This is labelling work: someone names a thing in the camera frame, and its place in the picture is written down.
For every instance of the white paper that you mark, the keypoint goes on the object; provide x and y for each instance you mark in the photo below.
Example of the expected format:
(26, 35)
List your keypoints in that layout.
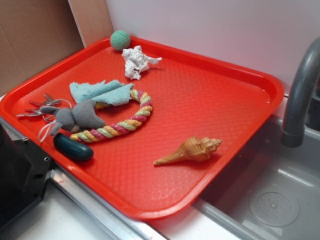
(137, 62)

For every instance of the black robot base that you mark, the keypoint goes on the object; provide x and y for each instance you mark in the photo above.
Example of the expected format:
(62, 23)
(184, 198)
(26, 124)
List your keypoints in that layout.
(24, 172)

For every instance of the red plastic tray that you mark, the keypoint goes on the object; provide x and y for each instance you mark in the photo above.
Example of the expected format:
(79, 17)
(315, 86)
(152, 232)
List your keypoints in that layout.
(191, 95)

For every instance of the brown conch seashell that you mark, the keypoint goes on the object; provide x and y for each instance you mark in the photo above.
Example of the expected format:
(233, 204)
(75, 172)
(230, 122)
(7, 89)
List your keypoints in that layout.
(193, 149)

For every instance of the light blue cloth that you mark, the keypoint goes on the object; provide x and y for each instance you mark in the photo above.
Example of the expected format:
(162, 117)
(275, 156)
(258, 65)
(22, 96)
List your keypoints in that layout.
(110, 93)

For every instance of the grey plush toy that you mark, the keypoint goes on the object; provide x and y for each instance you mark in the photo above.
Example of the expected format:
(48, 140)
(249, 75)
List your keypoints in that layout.
(82, 116)

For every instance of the green rubber ball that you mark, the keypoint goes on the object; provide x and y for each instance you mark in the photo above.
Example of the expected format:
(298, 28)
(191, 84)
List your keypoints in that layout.
(120, 40)

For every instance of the dark green oblong object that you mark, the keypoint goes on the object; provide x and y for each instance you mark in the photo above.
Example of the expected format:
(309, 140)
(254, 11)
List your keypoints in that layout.
(72, 149)

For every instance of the bunch of silver keys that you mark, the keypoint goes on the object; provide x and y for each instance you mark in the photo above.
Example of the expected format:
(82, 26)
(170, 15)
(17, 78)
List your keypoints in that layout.
(49, 102)

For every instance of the grey sink basin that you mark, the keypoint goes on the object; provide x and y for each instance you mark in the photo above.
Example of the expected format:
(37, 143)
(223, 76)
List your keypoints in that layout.
(268, 191)

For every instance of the brown cardboard panel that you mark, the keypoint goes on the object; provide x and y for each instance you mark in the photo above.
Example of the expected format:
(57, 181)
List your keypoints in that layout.
(34, 35)

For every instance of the grey faucet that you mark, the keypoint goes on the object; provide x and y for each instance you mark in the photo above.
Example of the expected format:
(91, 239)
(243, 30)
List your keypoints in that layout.
(303, 104)

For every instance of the colourful rope ring toy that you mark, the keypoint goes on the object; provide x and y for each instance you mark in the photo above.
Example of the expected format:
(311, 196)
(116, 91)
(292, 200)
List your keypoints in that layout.
(121, 128)

